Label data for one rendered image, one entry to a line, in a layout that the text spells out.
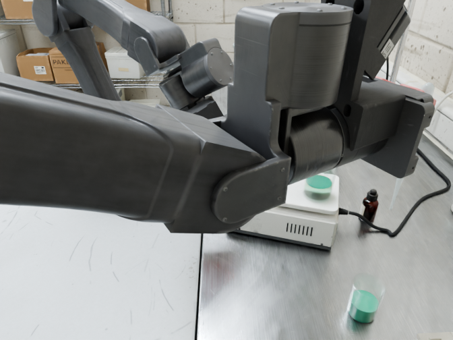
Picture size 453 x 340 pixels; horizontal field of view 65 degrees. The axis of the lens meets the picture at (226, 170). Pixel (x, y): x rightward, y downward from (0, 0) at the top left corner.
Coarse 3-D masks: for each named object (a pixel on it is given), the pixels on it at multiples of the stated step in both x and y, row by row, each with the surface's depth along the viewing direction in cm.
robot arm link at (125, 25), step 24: (48, 0) 61; (72, 0) 60; (96, 0) 57; (120, 0) 58; (48, 24) 64; (96, 24) 60; (120, 24) 55; (144, 24) 54; (168, 24) 56; (168, 48) 54
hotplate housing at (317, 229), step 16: (272, 208) 62; (288, 208) 62; (256, 224) 64; (272, 224) 63; (288, 224) 62; (304, 224) 61; (320, 224) 60; (336, 224) 60; (288, 240) 64; (304, 240) 63; (320, 240) 62
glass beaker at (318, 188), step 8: (336, 168) 58; (320, 176) 58; (328, 176) 58; (304, 184) 61; (312, 184) 59; (320, 184) 59; (328, 184) 59; (304, 192) 62; (312, 192) 60; (320, 192) 60; (328, 192) 60; (312, 200) 61; (320, 200) 60
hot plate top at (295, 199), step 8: (336, 176) 68; (296, 184) 66; (336, 184) 66; (288, 192) 63; (296, 192) 63; (336, 192) 63; (288, 200) 61; (296, 200) 61; (304, 200) 61; (328, 200) 61; (336, 200) 61; (304, 208) 60; (312, 208) 60; (320, 208) 59; (328, 208) 59; (336, 208) 59
